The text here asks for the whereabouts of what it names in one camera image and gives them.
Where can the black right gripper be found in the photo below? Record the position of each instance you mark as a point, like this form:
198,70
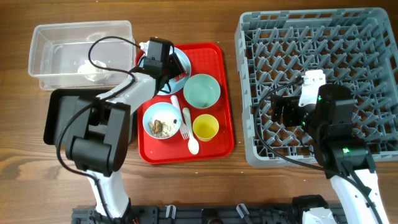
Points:
291,105

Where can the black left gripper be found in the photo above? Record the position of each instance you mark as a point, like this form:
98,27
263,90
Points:
177,68

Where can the light blue plate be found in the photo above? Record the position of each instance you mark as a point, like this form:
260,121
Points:
186,60

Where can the mint green bowl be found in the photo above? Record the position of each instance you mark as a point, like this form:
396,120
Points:
201,91

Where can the light blue bowl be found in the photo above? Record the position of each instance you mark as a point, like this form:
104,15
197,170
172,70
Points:
160,109

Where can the food scraps and rice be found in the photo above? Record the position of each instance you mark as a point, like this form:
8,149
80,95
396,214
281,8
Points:
163,127

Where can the yellow plastic cup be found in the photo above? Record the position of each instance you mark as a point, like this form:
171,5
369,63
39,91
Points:
205,127

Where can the white napkin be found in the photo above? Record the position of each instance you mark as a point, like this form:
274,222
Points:
92,73

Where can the red snack wrapper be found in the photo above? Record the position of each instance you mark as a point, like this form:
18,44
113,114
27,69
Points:
181,76

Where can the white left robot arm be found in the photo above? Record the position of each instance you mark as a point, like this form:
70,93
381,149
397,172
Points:
102,167

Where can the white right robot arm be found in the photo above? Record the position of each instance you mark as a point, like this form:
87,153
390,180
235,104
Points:
326,116

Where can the grey dishwasher rack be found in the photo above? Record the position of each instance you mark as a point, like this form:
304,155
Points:
354,47

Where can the black food waste tray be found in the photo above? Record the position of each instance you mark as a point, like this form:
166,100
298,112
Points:
61,110

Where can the red serving tray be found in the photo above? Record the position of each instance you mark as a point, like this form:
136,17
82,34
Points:
205,58

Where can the clear plastic bin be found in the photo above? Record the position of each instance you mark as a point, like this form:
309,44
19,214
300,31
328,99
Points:
57,50

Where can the white plastic spoon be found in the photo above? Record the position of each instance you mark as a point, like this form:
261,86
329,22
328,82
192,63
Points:
193,144

